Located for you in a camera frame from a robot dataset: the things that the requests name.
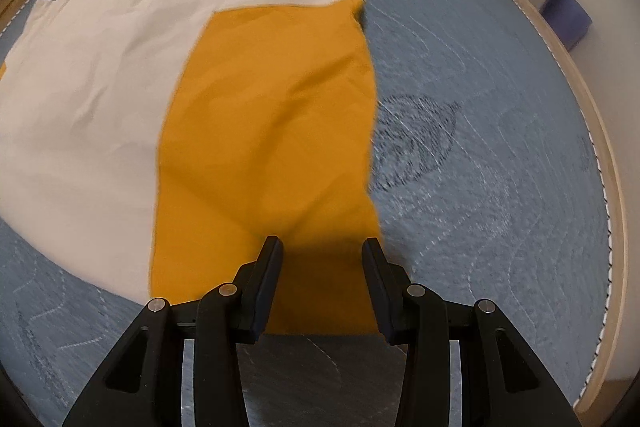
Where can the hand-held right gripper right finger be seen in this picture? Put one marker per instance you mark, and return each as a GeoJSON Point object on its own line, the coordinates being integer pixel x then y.
{"type": "Point", "coordinates": [382, 302]}

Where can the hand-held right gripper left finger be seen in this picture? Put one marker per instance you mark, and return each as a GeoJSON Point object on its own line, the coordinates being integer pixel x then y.
{"type": "Point", "coordinates": [262, 302]}

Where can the beige and yellow garment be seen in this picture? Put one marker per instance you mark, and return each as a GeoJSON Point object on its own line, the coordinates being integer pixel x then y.
{"type": "Point", "coordinates": [270, 107]}

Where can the grey quilted bed cover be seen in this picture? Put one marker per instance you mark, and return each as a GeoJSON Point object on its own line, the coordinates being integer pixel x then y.
{"type": "Point", "coordinates": [500, 157]}

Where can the wooden bed frame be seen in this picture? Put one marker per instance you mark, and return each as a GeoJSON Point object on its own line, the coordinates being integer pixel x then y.
{"type": "Point", "coordinates": [614, 187]}

